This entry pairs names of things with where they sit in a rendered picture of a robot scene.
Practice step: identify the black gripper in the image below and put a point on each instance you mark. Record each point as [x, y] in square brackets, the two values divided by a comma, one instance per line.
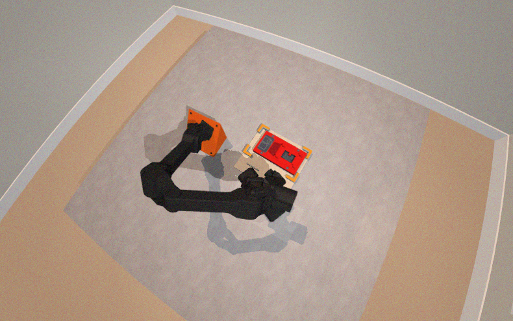
[274, 212]

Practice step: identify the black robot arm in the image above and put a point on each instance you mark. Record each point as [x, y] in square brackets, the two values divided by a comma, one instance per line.
[253, 199]

